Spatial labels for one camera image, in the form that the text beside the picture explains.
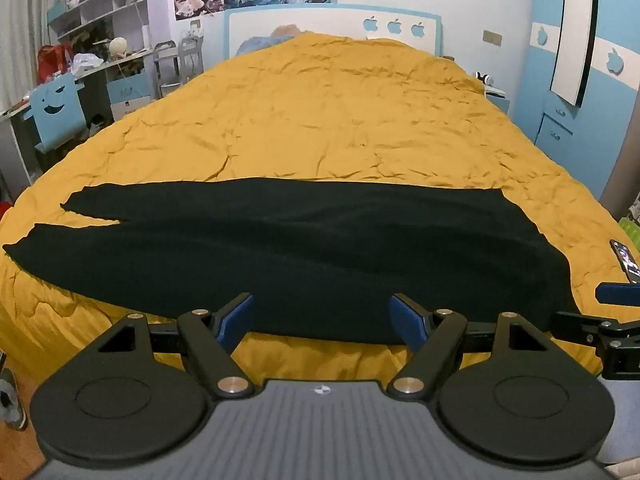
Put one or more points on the black white plush toy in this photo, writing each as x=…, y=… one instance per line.
x=484, y=78

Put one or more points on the black pants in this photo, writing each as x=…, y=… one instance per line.
x=300, y=255

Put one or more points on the blue smiley-face chair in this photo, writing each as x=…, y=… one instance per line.
x=55, y=110

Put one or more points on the white nightstand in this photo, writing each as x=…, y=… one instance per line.
x=497, y=102

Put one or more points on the blue white wardrobe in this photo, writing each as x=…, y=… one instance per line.
x=595, y=110

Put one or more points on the grey shoe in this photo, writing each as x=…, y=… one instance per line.
x=11, y=397

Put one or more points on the red bag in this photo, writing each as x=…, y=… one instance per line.
x=54, y=60

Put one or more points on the yellow bed blanket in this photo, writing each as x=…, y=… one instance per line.
x=320, y=110

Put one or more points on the blue pillow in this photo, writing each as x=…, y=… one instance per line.
x=260, y=40

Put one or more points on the wall switch plate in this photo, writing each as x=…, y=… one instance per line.
x=492, y=37

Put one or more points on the grey folding chair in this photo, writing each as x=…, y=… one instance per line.
x=170, y=62

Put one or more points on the white bookshelf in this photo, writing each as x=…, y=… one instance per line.
x=100, y=5

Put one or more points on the white blue bed headboard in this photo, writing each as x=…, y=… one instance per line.
x=350, y=22

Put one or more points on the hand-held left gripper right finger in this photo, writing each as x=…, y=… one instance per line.
x=406, y=316

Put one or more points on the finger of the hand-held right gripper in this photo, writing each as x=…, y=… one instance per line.
x=580, y=325
x=616, y=293

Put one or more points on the white black-edged panel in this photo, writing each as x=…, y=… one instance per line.
x=575, y=30

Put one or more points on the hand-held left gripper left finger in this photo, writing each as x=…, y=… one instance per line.
x=239, y=316

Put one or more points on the smartphone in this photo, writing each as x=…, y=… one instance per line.
x=627, y=260

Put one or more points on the cluttered desk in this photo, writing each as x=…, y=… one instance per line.
x=75, y=90

